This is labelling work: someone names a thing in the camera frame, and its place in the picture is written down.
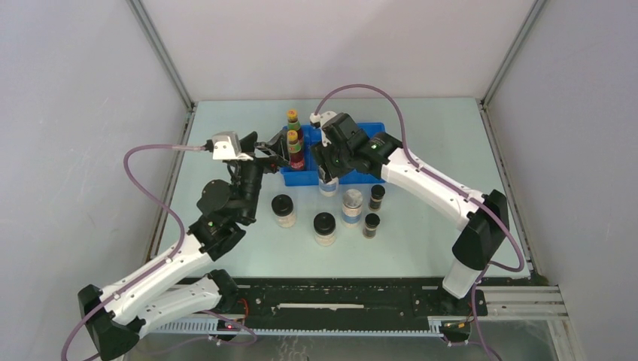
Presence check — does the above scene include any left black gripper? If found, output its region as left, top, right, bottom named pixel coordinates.
left=232, top=129, right=290, bottom=222

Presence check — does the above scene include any red sauce bottle yellow cap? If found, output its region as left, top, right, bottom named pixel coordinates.
left=287, top=130, right=305, bottom=171

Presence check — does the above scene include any red sauce bottle green label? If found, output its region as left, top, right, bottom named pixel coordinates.
left=287, top=109, right=304, bottom=143

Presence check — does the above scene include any silver lid jar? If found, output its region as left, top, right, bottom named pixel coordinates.
left=342, top=189, right=363, bottom=227
left=317, top=178, right=339, bottom=197

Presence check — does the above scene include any silver lid jar front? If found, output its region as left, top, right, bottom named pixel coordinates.
left=342, top=189, right=363, bottom=227

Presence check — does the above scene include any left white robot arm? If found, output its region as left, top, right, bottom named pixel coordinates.
left=77, top=130, right=290, bottom=360

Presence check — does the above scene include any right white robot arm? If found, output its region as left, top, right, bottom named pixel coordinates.
left=309, top=111, right=509, bottom=314

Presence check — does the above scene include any blue plastic bin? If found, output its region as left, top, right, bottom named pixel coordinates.
left=278, top=122, right=392, bottom=188

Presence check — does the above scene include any small dark bottle rear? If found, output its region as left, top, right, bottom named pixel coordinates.
left=369, top=184, right=386, bottom=212

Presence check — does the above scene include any small dark bottle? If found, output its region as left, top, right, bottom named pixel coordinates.
left=363, top=213, right=381, bottom=238
left=369, top=184, right=386, bottom=212

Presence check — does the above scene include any black lid jar left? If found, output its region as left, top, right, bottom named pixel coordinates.
left=271, top=194, right=296, bottom=228

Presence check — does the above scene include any black lid jar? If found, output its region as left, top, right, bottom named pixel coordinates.
left=313, top=212, right=336, bottom=247
left=271, top=194, right=296, bottom=228

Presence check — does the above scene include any small dark bottle front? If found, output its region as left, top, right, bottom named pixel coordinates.
left=363, top=213, right=381, bottom=238

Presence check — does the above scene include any black lid jar front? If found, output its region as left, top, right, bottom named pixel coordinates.
left=313, top=212, right=336, bottom=247

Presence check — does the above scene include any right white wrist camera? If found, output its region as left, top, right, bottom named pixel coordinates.
left=309, top=111, right=336, bottom=147

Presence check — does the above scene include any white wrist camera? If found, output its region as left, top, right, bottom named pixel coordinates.
left=204, top=132, right=254, bottom=161
left=309, top=111, right=336, bottom=147

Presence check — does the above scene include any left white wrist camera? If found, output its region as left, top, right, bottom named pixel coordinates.
left=204, top=132, right=254, bottom=161

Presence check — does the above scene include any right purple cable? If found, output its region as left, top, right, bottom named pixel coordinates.
left=314, top=83, right=526, bottom=274

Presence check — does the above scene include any purple cable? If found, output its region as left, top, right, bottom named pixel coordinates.
left=60, top=144, right=208, bottom=361
left=314, top=83, right=526, bottom=274

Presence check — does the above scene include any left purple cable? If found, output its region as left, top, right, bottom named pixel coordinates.
left=60, top=144, right=208, bottom=361

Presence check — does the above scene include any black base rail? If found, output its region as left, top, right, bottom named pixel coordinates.
left=215, top=278, right=488, bottom=327

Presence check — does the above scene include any white slotted cable duct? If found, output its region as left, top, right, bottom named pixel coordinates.
left=152, top=317, right=442, bottom=337

